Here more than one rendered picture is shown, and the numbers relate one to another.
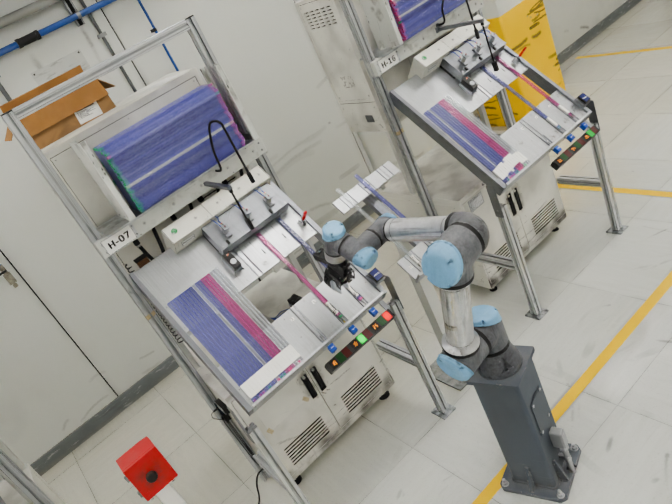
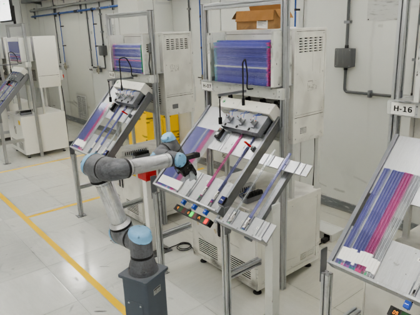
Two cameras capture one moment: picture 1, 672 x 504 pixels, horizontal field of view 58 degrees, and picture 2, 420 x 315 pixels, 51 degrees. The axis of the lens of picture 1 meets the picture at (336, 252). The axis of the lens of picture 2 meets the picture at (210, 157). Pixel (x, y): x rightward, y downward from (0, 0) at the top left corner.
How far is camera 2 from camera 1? 2.80 m
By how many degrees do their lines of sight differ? 71
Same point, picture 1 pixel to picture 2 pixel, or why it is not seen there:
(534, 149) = (394, 279)
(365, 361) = (247, 257)
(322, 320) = (197, 190)
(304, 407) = (213, 234)
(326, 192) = not seen: outside the picture
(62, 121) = (250, 22)
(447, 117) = (389, 187)
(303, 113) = not seen: outside the picture
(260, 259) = (227, 145)
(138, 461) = not seen: hidden behind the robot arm
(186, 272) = (214, 122)
